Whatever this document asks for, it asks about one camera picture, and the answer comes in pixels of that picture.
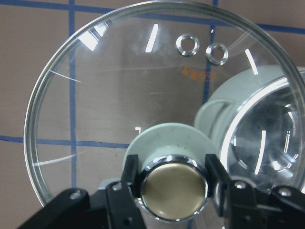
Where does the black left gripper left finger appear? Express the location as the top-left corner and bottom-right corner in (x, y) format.
(20, 155), (145, 229)

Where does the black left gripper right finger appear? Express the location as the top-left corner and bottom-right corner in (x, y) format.
(205, 154), (305, 229)

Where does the glass pot lid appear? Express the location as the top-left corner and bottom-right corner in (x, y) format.
(24, 0), (305, 229)

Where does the pale green electric pot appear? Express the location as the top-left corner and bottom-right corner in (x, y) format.
(194, 65), (305, 191)

